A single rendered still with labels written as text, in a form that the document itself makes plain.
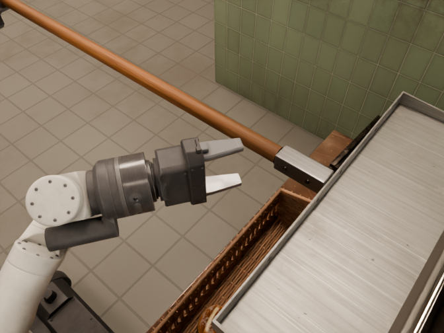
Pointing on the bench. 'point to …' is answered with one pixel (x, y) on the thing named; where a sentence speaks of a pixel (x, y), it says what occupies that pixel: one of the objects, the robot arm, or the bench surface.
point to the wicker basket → (287, 217)
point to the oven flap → (418, 287)
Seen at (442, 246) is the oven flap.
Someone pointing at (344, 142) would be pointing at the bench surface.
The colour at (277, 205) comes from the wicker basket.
